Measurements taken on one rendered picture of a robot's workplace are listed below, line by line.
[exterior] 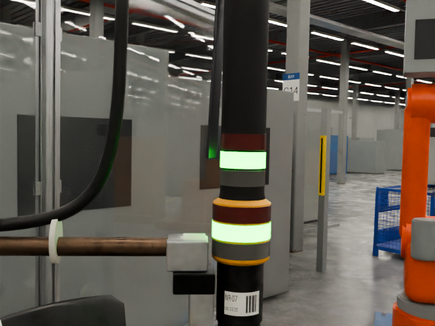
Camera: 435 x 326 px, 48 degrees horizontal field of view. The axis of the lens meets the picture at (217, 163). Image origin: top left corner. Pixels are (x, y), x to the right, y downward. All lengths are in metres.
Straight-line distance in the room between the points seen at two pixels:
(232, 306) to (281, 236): 4.70
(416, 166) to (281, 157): 1.35
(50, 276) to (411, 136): 3.48
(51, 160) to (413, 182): 3.51
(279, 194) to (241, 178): 4.62
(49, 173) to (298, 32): 6.23
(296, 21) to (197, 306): 6.94
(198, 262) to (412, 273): 3.84
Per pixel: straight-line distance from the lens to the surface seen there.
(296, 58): 7.13
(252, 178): 0.35
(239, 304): 0.37
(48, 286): 1.19
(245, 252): 0.35
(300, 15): 7.23
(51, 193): 1.16
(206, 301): 0.37
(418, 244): 4.06
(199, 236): 0.37
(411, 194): 4.32
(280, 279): 5.18
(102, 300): 0.51
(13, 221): 0.38
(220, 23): 0.38
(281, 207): 5.02
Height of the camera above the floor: 1.63
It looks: 3 degrees down
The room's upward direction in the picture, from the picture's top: 1 degrees clockwise
